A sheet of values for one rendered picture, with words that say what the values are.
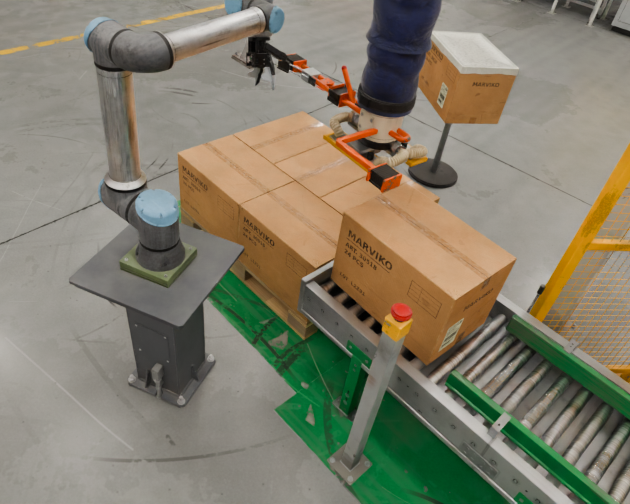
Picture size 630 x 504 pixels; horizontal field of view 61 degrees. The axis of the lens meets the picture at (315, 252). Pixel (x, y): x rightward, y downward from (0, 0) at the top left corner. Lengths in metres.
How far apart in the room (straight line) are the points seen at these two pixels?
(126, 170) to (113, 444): 1.23
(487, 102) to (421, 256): 1.96
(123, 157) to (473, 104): 2.50
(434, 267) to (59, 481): 1.76
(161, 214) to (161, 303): 0.34
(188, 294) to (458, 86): 2.34
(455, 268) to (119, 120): 1.31
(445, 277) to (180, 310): 0.99
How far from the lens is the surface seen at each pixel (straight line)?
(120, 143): 1.98
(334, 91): 2.32
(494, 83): 3.82
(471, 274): 2.09
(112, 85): 1.87
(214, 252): 2.25
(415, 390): 2.18
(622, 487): 2.31
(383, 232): 2.15
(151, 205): 2.00
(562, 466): 2.13
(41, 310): 3.18
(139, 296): 2.10
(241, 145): 3.33
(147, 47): 1.74
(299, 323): 2.87
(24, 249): 3.57
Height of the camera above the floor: 2.28
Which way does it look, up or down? 42 degrees down
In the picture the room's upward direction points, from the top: 9 degrees clockwise
